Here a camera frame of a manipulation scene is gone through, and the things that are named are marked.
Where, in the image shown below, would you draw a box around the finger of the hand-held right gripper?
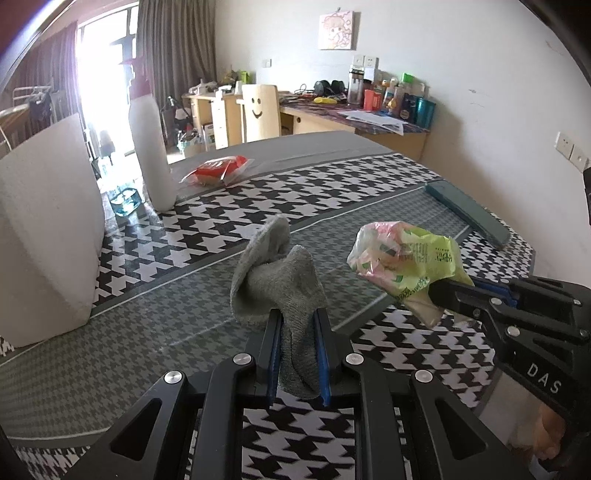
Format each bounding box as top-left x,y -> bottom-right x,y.
427,281 -> 525,354
470,276 -> 591,326

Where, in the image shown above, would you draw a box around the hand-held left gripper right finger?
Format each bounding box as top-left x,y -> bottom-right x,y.
315,309 -> 536,480

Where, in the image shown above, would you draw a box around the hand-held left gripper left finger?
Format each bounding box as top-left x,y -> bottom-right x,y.
90,309 -> 284,480

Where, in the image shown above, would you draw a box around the green pink plastic bag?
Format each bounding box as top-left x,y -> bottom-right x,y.
346,221 -> 476,330

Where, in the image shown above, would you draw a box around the grey sock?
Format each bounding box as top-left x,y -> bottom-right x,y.
230,215 -> 330,400

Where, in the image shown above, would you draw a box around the person's right hand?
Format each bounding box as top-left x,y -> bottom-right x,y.
533,406 -> 573,469

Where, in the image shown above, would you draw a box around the dark green case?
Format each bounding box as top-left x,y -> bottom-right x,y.
425,180 -> 511,250

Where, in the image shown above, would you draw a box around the houndstooth table cloth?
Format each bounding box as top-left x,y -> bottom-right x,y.
0,130 -> 536,480

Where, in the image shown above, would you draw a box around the teal tumbler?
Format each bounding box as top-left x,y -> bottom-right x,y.
416,96 -> 437,128

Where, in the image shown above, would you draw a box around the printed papers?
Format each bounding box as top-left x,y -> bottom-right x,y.
341,108 -> 407,136

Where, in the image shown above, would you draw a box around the red snack packet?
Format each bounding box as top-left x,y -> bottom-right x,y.
179,155 -> 256,188

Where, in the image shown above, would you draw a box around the wooden desk with patterned cloth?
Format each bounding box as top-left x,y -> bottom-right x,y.
279,98 -> 431,161

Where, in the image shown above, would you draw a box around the dark water bottle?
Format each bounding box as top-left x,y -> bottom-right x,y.
347,67 -> 367,106

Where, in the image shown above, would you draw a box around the white spray bottle red nozzle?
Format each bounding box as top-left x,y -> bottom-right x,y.
124,55 -> 178,210

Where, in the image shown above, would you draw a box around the wooden chair with smiley face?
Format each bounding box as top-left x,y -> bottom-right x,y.
242,84 -> 281,143

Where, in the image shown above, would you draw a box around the brown curtain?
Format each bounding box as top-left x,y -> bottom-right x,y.
137,0 -> 218,136
25,22 -> 82,134

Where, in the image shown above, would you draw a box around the glass balcony door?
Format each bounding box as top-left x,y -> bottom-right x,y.
75,0 -> 140,153

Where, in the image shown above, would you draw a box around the dark hanging clothes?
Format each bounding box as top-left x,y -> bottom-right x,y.
28,93 -> 52,121

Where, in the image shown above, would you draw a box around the metal bunk bed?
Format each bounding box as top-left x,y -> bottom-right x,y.
0,84 -> 57,155

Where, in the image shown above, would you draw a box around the white wall socket row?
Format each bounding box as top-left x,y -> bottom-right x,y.
553,131 -> 590,172

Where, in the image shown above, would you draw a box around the pink wall picture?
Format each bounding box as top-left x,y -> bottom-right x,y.
318,10 -> 358,51

